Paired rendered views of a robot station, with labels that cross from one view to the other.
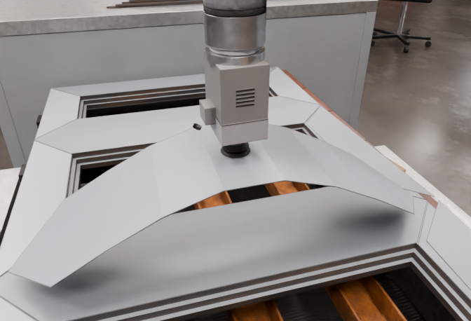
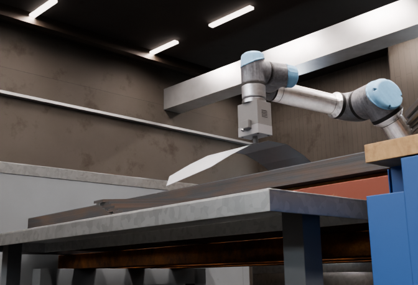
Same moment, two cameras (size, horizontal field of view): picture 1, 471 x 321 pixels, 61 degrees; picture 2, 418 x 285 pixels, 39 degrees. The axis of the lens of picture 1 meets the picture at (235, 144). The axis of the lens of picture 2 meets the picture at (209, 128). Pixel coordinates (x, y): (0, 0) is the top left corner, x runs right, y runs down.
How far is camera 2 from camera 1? 1.50 m
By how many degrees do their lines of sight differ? 51
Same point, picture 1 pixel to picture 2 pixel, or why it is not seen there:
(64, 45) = (42, 188)
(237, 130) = (262, 126)
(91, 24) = (64, 175)
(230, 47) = (258, 93)
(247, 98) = (265, 114)
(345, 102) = (238, 271)
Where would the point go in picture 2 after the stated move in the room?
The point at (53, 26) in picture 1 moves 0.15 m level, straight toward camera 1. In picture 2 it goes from (38, 172) to (62, 167)
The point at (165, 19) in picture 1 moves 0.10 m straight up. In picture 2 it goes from (114, 180) to (115, 156)
